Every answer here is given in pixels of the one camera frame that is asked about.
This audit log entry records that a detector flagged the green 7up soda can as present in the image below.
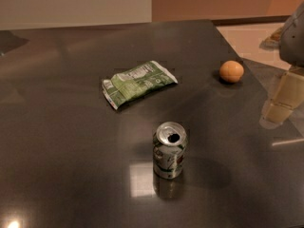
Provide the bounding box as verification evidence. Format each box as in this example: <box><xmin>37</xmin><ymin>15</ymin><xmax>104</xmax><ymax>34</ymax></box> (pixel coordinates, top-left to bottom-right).
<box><xmin>153</xmin><ymin>122</ymin><xmax>188</xmax><ymax>180</ymax></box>

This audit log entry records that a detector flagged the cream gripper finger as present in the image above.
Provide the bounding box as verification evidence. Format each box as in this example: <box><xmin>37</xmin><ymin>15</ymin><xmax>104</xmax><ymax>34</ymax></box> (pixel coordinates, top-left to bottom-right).
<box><xmin>262</xmin><ymin>66</ymin><xmax>304</xmax><ymax>124</ymax></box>

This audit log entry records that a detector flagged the green crumpled snack bag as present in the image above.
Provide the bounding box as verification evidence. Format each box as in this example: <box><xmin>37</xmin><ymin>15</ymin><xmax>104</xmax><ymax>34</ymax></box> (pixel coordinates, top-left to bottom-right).
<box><xmin>102</xmin><ymin>61</ymin><xmax>178</xmax><ymax>110</ymax></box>

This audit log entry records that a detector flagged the orange round fruit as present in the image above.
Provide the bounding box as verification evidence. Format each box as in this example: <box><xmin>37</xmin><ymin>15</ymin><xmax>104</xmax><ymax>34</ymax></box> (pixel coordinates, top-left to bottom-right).
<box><xmin>219</xmin><ymin>61</ymin><xmax>244</xmax><ymax>83</ymax></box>

